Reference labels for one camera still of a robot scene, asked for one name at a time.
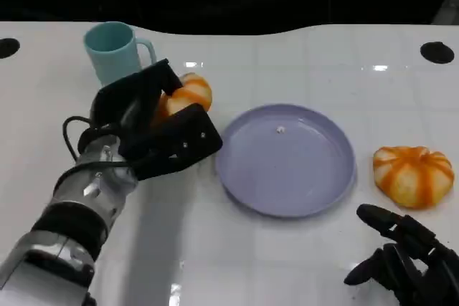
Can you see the black table grommet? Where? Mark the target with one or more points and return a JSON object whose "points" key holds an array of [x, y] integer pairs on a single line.
{"points": [[436, 52], [8, 48]]}

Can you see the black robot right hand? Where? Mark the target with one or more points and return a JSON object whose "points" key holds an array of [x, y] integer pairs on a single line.
{"points": [[423, 248]]}

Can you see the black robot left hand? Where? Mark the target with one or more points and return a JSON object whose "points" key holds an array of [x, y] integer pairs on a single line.
{"points": [[143, 123]]}

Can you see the lilac plate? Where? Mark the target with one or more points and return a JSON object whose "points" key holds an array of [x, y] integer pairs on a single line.
{"points": [[287, 162]]}

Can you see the pale green mug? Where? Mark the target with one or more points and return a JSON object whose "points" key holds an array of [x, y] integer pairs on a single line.
{"points": [[109, 51]]}

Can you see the orange and white bread roll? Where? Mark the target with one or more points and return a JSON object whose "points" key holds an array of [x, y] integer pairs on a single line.
{"points": [[191, 92], [412, 177]]}

